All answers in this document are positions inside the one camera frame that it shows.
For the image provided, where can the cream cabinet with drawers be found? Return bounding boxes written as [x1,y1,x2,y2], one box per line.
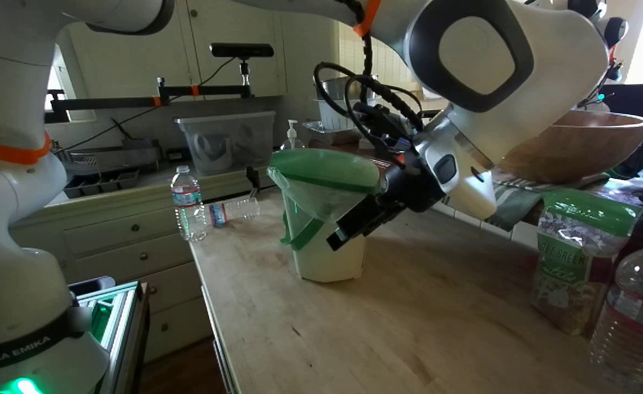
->
[5,168,280,365]

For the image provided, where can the metal box with green light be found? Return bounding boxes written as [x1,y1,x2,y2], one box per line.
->
[68,275,153,394]

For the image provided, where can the large wooden bowl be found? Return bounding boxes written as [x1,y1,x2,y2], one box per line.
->
[495,107,643,187]

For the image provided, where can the clear bottle blue red label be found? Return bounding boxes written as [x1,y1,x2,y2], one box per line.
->
[207,193,265,231]

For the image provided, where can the green white snack bag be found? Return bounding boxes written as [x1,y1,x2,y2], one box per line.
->
[528,187,643,339]

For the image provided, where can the clear soap pump bottle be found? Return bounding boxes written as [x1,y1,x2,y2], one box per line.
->
[280,118,301,154]

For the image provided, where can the black rail with orange clamps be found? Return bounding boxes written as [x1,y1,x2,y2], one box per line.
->
[40,74,254,116]

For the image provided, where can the large clear water bottle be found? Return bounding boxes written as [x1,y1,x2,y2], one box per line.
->
[587,233,643,392]

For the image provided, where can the striped folded paper bag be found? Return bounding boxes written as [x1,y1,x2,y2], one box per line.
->
[490,174,558,233]

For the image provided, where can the small clear water bottle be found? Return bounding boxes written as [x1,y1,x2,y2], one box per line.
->
[168,165,212,243]

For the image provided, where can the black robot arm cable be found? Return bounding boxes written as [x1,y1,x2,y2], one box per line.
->
[311,0,425,152]

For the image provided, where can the black camera on stand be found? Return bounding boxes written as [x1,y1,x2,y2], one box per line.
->
[207,43,276,93]

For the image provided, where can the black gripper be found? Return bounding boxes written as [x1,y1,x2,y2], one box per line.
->
[326,160,448,255]

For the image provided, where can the dark dish rack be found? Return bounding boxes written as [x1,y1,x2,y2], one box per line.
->
[59,140,164,202]

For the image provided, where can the clear plastic storage container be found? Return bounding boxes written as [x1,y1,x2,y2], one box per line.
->
[174,110,280,178]

